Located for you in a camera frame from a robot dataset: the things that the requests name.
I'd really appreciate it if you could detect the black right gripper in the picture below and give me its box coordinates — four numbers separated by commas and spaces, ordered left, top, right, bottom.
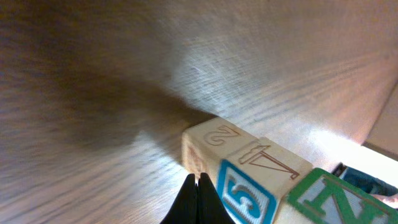
332, 163, 397, 197

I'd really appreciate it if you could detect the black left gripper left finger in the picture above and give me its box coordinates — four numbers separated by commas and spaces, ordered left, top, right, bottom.
160, 174, 198, 224

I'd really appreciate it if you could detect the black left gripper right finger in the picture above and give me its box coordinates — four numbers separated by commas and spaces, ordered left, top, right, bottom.
197, 172, 235, 224

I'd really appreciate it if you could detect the ice cream wooden block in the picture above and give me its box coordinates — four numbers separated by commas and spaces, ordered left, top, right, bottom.
274, 168, 397, 224

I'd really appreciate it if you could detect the yellow J wooden block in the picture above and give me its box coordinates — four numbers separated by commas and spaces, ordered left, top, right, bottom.
216, 138, 313, 223

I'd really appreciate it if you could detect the plain wooden block row end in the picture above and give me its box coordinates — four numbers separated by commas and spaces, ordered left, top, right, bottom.
182, 118, 257, 185

